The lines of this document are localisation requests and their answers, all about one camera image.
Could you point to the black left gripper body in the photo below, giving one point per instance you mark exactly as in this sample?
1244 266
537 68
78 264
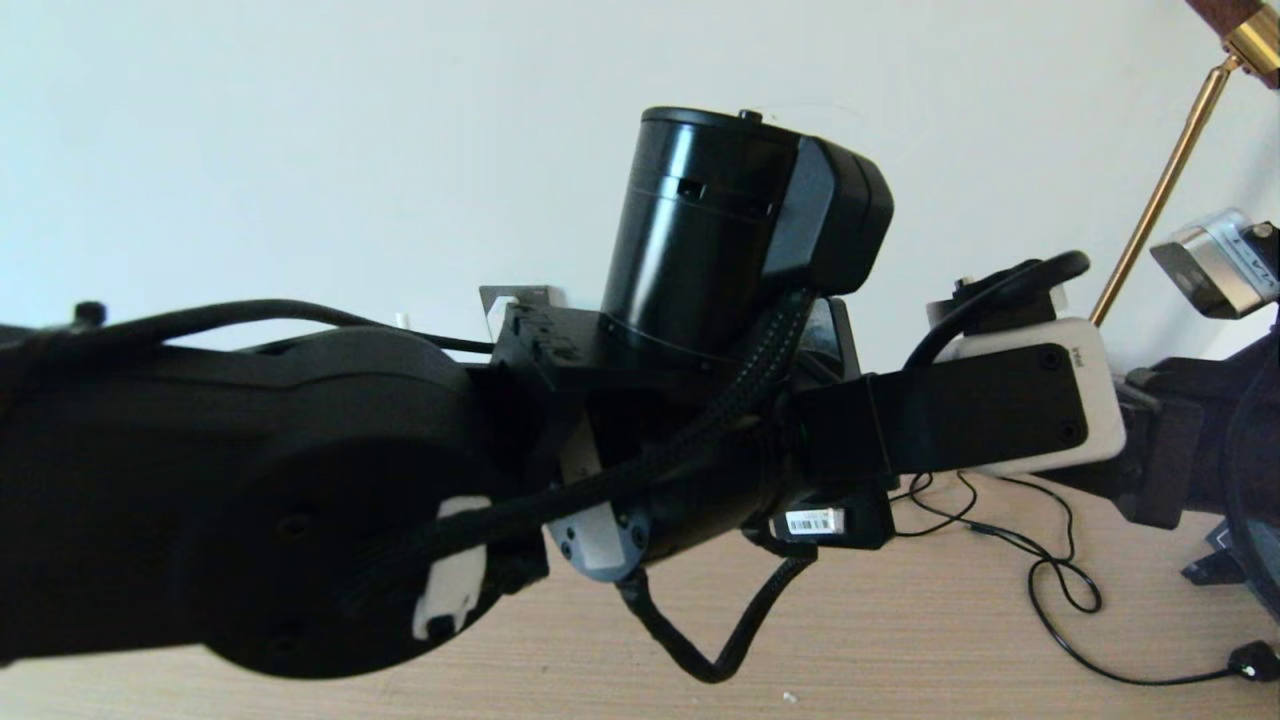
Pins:
800 450

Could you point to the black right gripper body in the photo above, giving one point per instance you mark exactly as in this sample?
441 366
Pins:
1180 440

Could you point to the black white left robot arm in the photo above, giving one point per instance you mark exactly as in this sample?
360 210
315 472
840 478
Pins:
300 500

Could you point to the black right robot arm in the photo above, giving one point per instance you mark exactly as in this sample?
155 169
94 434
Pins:
1262 500

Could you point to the black clip stand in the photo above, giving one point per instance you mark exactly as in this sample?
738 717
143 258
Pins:
1210 572

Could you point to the brass desk lamp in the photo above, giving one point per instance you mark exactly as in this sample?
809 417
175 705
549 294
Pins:
1160 195

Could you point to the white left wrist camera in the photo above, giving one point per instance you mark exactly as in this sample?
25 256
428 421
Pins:
1100 400

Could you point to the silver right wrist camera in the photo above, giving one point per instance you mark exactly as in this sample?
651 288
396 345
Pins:
1215 265

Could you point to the grey wall socket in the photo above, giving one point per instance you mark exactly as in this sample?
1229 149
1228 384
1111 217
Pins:
530 297

